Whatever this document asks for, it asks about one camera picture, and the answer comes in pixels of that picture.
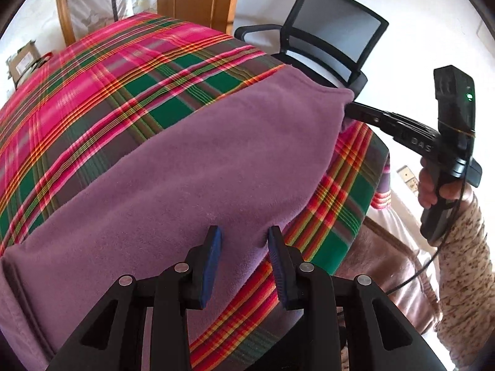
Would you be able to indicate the black mesh chair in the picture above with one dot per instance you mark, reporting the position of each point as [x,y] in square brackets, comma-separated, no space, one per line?
[332,23]

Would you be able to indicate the person's right forearm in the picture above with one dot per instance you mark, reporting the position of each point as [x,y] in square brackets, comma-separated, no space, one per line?
[460,262]

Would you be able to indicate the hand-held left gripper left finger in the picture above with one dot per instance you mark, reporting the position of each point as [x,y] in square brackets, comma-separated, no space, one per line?
[212,270]

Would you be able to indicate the purple sweater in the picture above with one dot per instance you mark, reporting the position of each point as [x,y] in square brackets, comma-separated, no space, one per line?
[174,170]

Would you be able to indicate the wall socket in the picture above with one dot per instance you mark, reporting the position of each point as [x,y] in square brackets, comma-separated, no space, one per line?
[408,177]

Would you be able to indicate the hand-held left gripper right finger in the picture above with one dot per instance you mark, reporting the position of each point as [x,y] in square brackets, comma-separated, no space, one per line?
[279,278]

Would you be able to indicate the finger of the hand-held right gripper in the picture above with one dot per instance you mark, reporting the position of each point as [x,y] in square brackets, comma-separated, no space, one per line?
[371,116]

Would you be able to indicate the cardboard box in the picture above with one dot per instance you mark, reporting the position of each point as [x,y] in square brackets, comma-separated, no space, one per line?
[23,62]

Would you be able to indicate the door frame with plastic curtain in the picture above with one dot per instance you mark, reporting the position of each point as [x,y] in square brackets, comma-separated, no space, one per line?
[89,0]

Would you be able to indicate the pink green plaid blanket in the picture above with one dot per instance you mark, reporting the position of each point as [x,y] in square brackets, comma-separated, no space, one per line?
[96,81]

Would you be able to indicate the brown fleece blanket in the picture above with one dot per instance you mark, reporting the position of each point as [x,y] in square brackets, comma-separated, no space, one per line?
[386,270]

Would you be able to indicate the person's right hand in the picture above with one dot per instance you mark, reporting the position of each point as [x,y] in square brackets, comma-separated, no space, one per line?
[425,189]

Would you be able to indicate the wooden door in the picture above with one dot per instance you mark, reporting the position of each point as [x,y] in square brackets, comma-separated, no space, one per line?
[197,0]

